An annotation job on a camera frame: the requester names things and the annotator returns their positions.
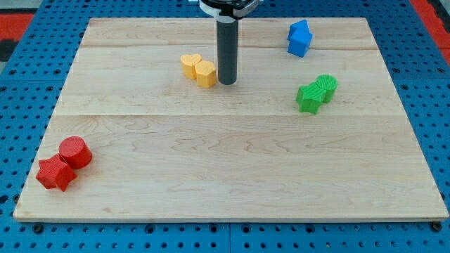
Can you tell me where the black white robot wrist mount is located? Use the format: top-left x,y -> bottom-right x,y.
199,0 -> 262,23

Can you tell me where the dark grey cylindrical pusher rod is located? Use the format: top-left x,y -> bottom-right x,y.
217,20 -> 238,85

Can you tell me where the yellow pentagon block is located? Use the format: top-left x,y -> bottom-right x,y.
195,60 -> 217,89

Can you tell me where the yellow heart block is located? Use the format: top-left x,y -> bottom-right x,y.
180,54 -> 203,79

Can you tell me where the blue cube block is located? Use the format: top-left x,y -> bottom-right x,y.
288,30 -> 313,58

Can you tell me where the green star block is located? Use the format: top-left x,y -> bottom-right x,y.
296,83 -> 326,115

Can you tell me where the green circle block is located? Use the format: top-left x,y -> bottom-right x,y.
315,74 -> 338,103

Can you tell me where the light wooden board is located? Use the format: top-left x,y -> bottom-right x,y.
13,18 -> 449,223

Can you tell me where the red cylinder block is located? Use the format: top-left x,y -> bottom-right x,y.
59,136 -> 92,169

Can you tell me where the red star block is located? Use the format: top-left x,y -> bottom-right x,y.
36,154 -> 77,192

